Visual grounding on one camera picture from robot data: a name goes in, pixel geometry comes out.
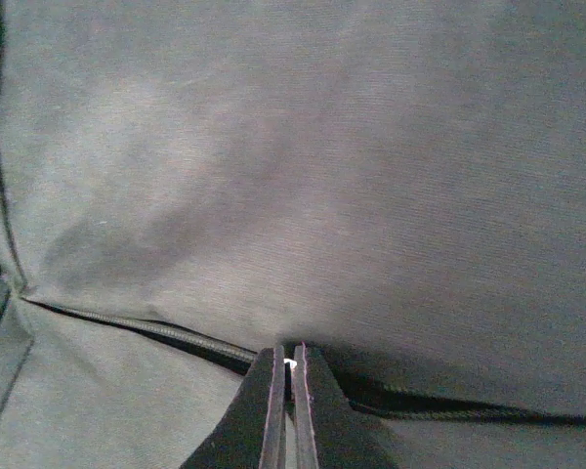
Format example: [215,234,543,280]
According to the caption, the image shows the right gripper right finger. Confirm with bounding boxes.
[292,344,398,469]

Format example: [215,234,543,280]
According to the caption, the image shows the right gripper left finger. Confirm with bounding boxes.
[182,346,286,469]

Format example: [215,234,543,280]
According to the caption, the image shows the black student bag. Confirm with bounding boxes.
[0,1,586,468]

